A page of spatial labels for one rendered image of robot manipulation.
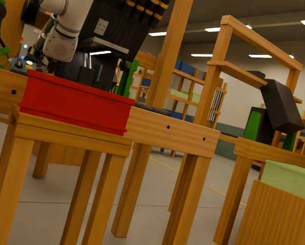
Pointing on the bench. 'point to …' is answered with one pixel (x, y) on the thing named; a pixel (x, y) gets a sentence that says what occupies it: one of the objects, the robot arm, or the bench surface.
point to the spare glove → (152, 109)
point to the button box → (24, 67)
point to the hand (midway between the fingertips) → (51, 66)
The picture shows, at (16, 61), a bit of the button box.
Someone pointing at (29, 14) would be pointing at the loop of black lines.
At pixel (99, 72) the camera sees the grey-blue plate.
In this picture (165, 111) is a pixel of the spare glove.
